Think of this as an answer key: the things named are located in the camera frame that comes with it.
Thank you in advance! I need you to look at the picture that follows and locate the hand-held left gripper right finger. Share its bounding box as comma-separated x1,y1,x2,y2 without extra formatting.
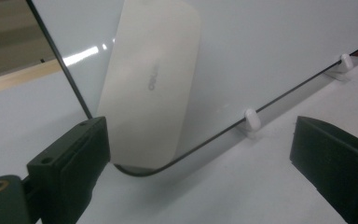
289,115,358,224

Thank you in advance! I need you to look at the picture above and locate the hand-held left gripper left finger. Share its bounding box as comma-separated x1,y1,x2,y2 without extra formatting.
26,116,112,224

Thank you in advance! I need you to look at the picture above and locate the white whiteboard eraser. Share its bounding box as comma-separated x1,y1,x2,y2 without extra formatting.
95,0,202,171

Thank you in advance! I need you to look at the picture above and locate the white whiteboard with black rim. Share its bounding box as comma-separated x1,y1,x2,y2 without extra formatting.
25,0,358,178

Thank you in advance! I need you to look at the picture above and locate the white whiteboard holder clip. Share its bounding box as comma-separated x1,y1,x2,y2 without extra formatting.
325,52,355,82
243,107,262,138

